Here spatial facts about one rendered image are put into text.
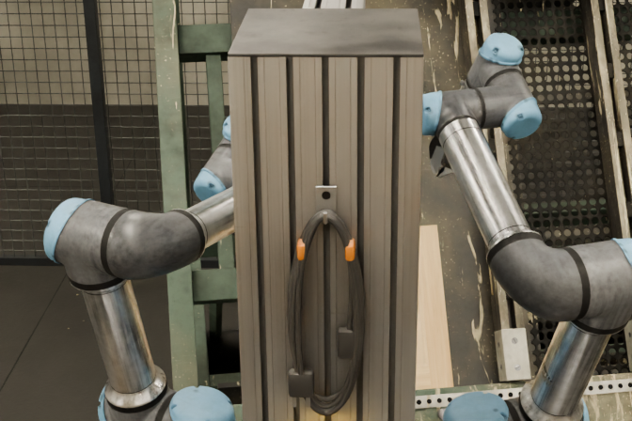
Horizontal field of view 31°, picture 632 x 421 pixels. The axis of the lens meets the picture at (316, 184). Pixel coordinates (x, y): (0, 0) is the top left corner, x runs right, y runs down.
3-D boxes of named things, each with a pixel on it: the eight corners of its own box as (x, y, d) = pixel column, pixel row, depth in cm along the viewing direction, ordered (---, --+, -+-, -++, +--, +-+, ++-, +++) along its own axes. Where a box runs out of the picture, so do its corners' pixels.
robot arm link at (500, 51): (497, 61, 202) (480, 27, 207) (474, 102, 210) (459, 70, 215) (534, 61, 205) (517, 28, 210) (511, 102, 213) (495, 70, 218)
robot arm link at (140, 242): (161, 234, 177) (311, 158, 218) (104, 221, 182) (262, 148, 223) (162, 302, 180) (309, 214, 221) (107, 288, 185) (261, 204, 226)
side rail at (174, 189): (175, 410, 280) (174, 409, 269) (151, -10, 301) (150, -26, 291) (199, 407, 280) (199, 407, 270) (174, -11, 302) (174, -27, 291)
